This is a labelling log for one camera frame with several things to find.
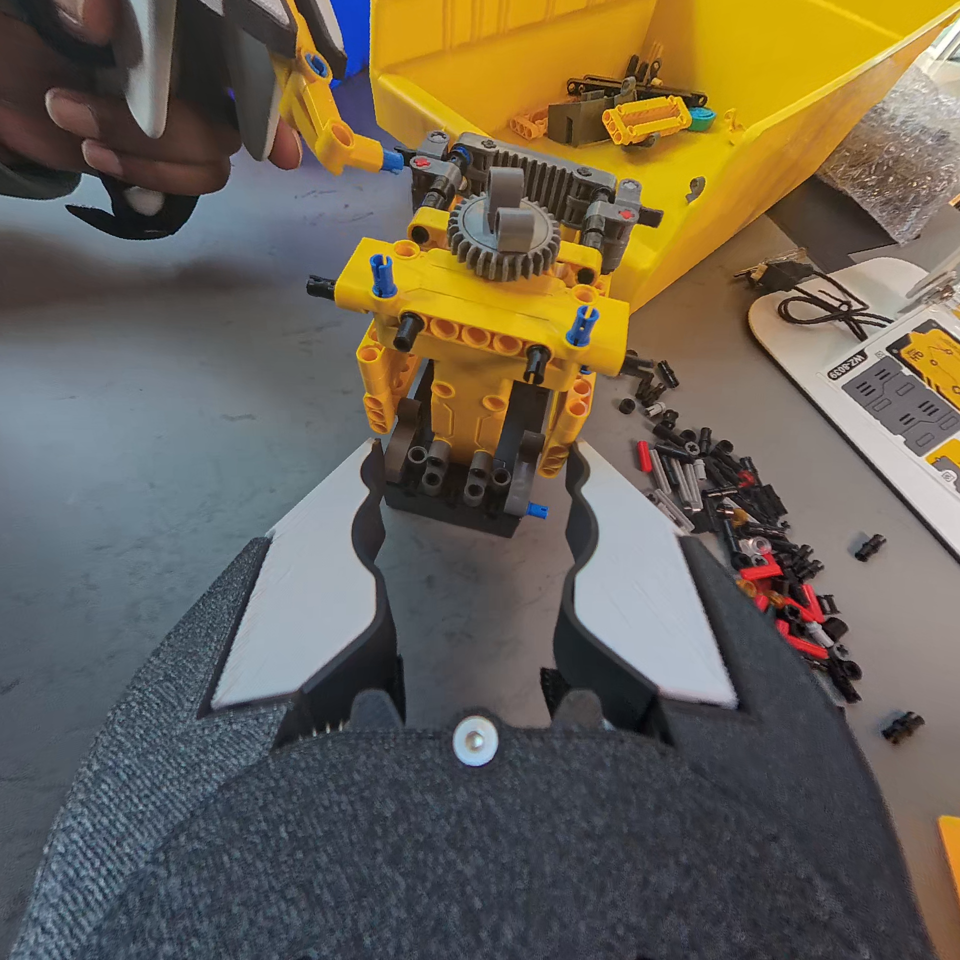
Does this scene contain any yellow black lego model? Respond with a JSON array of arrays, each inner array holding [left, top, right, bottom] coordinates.
[[306, 129, 665, 540]]

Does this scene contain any grey bubble wrap sheet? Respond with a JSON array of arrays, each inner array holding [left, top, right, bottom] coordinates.
[[816, 63, 960, 245]]

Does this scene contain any yellow divided storage bin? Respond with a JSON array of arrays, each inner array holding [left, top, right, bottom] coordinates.
[[937, 816, 960, 912]]

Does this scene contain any yellow plastic storage bin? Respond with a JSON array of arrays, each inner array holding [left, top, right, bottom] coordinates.
[[369, 0, 960, 312]]

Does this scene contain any black cable with adapter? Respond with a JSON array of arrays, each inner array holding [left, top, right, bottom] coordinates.
[[735, 251, 894, 342]]

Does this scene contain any yellow thin lego liftarm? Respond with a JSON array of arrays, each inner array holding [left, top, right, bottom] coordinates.
[[271, 33, 385, 177]]

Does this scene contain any heap of mixed lego beams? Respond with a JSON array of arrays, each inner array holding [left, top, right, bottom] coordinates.
[[510, 41, 740, 151]]

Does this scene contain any person's left forearm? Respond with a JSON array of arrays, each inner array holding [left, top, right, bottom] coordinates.
[[0, 150, 80, 202]]

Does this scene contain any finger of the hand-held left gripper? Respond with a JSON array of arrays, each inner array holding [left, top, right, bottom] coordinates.
[[292, 0, 351, 82], [225, 0, 299, 63]]

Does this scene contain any person's left hand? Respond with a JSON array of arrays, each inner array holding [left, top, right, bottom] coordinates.
[[0, 0, 305, 198]]

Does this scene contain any white wooden book stand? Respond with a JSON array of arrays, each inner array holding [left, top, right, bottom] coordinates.
[[748, 258, 960, 564]]

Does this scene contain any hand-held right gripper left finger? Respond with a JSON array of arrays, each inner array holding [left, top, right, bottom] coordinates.
[[210, 438, 408, 744]]

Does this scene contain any yellow grey sticker sheet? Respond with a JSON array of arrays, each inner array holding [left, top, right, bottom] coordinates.
[[827, 318, 960, 526]]

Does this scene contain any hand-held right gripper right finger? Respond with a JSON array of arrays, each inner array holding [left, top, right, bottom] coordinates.
[[540, 440, 740, 745]]

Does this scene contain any pile of small lego pins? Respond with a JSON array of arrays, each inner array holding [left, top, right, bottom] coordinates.
[[616, 358, 864, 705]]

